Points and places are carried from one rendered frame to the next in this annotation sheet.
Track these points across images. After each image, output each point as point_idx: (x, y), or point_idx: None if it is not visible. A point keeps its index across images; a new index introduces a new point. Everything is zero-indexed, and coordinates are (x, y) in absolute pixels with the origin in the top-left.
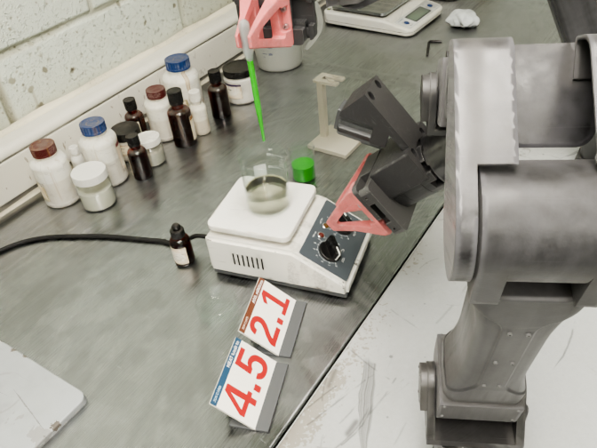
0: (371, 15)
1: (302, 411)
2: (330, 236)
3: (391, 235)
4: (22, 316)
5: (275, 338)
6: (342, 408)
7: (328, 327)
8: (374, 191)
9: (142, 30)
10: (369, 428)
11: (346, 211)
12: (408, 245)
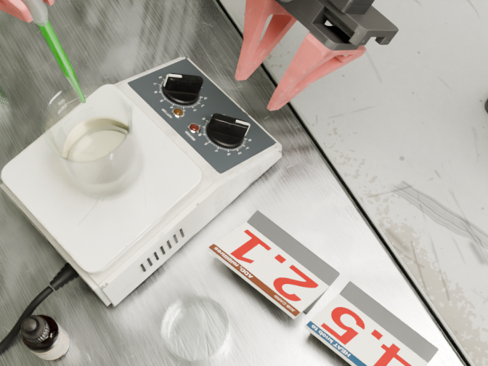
0: None
1: (426, 296)
2: (215, 118)
3: (196, 41)
4: None
5: (306, 277)
6: (446, 250)
7: (314, 205)
8: (364, 24)
9: None
10: (487, 235)
11: (251, 72)
12: (230, 34)
